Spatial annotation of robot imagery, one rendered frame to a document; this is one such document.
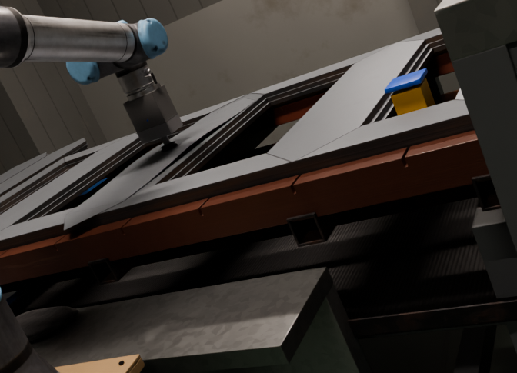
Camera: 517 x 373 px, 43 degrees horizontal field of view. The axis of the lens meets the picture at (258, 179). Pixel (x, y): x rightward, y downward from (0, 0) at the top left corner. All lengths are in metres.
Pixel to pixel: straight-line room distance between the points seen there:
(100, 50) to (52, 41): 0.11
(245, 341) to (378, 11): 3.28
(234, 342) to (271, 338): 0.06
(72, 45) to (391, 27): 3.06
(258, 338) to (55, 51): 0.58
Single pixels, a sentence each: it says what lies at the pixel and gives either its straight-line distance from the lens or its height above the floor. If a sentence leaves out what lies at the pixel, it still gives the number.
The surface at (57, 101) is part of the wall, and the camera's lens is 4.76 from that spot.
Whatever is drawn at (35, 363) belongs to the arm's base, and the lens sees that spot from 1.00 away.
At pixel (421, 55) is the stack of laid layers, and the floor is 0.83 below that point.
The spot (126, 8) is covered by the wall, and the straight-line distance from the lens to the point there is 4.65.
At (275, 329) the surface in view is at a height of 0.68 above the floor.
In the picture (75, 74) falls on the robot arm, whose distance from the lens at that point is 1.42.
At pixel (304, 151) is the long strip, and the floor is 0.85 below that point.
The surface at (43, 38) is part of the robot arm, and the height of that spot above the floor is 1.18.
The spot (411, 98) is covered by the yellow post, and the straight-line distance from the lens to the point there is 1.08.
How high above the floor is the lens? 1.12
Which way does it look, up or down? 15 degrees down
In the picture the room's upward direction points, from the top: 24 degrees counter-clockwise
